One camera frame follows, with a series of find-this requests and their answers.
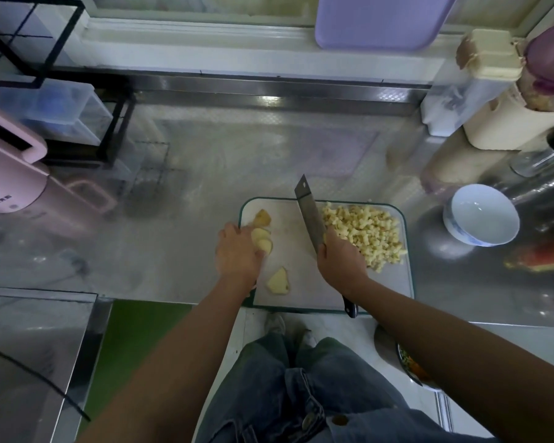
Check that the person's right hand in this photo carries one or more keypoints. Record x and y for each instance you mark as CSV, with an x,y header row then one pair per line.
x,y
342,263

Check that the person's left hand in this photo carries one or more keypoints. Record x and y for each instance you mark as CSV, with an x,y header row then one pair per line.
x,y
238,258

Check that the brown potato piece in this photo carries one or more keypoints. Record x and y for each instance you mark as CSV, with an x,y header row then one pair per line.
x,y
261,240

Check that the pile of diced potato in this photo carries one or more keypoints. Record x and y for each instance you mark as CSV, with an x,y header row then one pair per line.
x,y
365,233

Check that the pile of yellow potato slices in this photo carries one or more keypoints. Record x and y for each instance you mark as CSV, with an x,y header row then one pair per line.
x,y
277,281

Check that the steel cleaver knife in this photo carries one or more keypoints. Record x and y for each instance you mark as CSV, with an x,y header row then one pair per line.
x,y
309,212

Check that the white bowl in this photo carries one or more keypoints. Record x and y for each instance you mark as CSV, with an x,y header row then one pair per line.
x,y
481,215

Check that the person's right forearm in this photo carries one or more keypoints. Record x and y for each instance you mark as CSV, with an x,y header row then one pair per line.
x,y
476,364

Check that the person's left forearm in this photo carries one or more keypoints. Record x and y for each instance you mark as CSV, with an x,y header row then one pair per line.
x,y
162,364

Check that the person's white left shoe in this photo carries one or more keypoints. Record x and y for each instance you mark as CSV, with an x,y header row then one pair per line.
x,y
275,323

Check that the metal bowl with scraps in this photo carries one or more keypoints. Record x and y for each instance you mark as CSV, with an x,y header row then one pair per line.
x,y
415,364

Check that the person's blue jeans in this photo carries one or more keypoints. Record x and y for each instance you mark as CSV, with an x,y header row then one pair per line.
x,y
300,392

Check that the white cutting board green rim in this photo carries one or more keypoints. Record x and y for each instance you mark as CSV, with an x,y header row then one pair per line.
x,y
397,281

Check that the green mat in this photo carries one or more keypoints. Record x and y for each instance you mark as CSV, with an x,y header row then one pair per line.
x,y
134,350

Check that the black metal rack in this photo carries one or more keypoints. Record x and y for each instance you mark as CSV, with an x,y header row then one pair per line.
x,y
120,124

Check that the clear container cream lid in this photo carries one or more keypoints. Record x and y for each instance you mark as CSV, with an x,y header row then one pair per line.
x,y
466,85

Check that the cream plastic canister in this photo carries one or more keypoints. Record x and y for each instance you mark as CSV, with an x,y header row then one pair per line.
x,y
512,124

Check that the glass bottle black cap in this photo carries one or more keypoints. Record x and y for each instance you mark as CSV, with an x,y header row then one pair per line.
x,y
545,154

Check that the steel bin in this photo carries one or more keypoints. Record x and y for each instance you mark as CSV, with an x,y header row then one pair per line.
x,y
32,369

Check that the clear plastic storage box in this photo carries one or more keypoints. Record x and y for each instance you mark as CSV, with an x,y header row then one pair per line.
x,y
51,110

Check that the pink kettle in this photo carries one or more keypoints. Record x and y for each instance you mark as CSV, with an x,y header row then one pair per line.
x,y
9,175

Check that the purple plastic cutting board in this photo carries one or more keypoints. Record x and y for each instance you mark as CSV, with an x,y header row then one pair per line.
x,y
386,18

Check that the purple lid food container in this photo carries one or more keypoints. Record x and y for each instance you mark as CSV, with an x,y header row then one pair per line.
x,y
549,64

